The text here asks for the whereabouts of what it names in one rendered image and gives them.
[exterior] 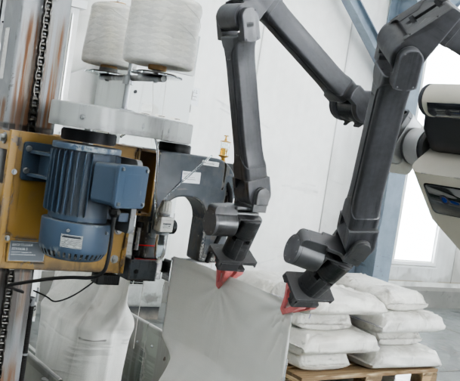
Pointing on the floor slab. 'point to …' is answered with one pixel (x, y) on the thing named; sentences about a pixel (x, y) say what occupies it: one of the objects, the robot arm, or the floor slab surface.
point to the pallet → (359, 373)
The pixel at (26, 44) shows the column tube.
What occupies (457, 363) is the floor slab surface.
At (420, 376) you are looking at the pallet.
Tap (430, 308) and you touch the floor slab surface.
